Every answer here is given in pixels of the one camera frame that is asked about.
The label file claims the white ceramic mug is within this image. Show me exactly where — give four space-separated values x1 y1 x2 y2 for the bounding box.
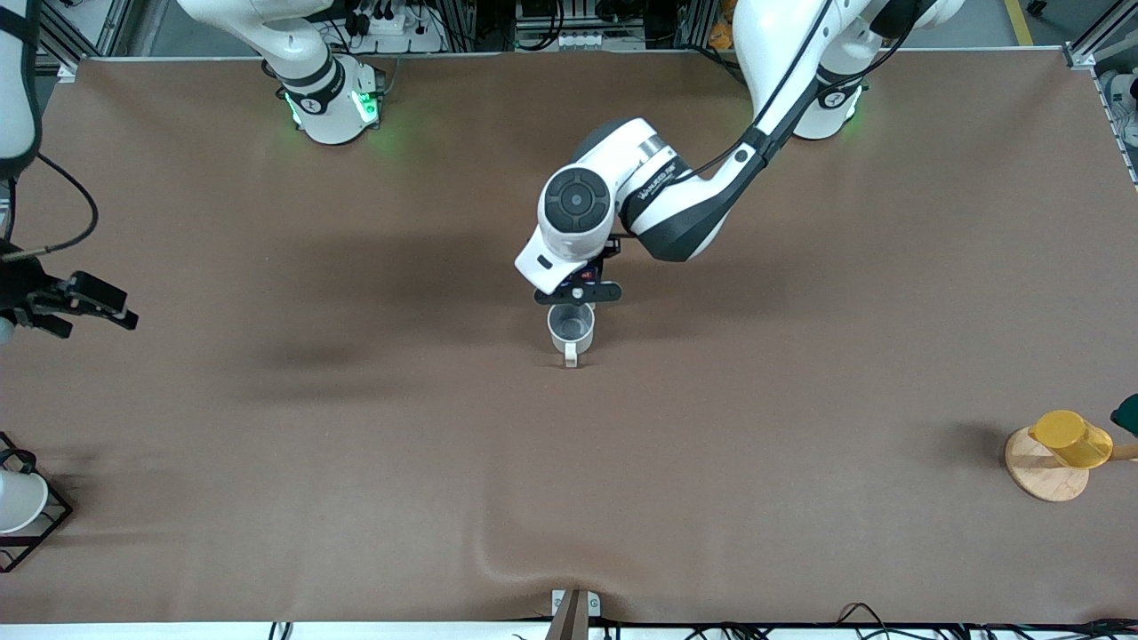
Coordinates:
546 302 597 370

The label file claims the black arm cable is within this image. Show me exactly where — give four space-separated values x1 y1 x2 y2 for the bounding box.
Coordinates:
689 0 932 184
0 151 100 262

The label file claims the small white power strip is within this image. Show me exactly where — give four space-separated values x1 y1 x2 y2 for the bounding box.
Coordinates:
549 31 625 51

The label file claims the yellow plastic cup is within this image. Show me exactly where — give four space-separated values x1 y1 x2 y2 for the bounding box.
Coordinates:
1029 410 1115 470

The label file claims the white cup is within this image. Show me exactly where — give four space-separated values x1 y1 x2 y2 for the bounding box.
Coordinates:
0 468 50 535

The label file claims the white power strip with plugs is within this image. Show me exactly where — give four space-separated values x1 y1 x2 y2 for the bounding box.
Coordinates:
342 0 447 54

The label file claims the white grey equipment beside table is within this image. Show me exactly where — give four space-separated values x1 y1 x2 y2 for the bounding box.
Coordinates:
1101 68 1138 183

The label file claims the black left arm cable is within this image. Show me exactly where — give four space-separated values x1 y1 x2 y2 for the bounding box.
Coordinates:
689 0 932 184

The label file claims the black wire rack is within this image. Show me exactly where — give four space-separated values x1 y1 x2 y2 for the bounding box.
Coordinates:
0 432 74 574

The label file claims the metal table edge bracket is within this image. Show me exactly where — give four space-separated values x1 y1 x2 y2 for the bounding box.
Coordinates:
550 588 602 640

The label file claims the bag of orange snacks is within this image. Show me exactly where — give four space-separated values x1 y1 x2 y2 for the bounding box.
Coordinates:
708 0 741 51

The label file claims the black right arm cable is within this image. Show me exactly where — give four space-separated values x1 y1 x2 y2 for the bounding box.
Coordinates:
0 151 100 262

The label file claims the wooden mug tree stand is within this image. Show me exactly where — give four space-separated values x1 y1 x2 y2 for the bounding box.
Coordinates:
1005 426 1138 504

